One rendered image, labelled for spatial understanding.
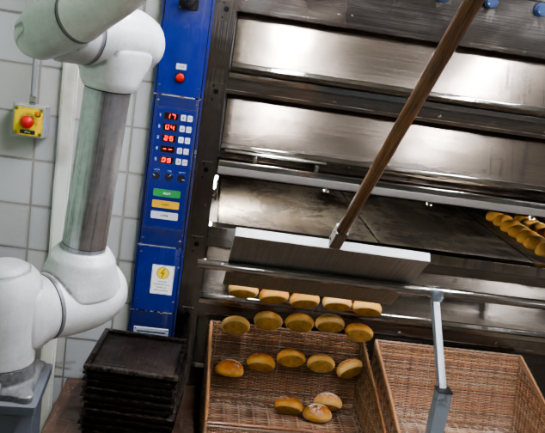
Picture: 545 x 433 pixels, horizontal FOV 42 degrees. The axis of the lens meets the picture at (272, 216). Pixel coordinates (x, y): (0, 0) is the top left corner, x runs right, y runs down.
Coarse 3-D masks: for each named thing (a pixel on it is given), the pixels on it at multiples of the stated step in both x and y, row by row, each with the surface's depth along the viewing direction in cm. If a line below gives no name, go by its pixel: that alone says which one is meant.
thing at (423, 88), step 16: (464, 0) 112; (480, 0) 111; (464, 16) 114; (448, 32) 119; (464, 32) 117; (448, 48) 121; (432, 64) 125; (432, 80) 128; (416, 96) 133; (416, 112) 137; (400, 128) 143; (384, 144) 150; (384, 160) 153; (368, 176) 161; (368, 192) 166; (352, 208) 174
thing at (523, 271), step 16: (224, 224) 245; (352, 240) 250; (432, 256) 248; (448, 256) 248; (464, 256) 251; (480, 256) 254; (496, 272) 251; (512, 272) 251; (528, 272) 252; (544, 272) 252
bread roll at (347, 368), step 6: (348, 360) 246; (354, 360) 246; (342, 366) 245; (348, 366) 244; (354, 366) 244; (360, 366) 245; (342, 372) 244; (348, 372) 244; (354, 372) 246; (342, 378) 246
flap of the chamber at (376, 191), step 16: (240, 176) 222; (256, 176) 222; (272, 176) 223; (288, 176) 223; (384, 192) 226; (400, 192) 226; (416, 192) 227; (480, 208) 229; (496, 208) 230; (512, 208) 230; (528, 208) 230
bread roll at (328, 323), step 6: (318, 318) 239; (324, 318) 238; (330, 318) 237; (336, 318) 238; (318, 324) 238; (324, 324) 237; (330, 324) 237; (336, 324) 237; (342, 324) 238; (324, 330) 239; (330, 330) 239; (336, 330) 239
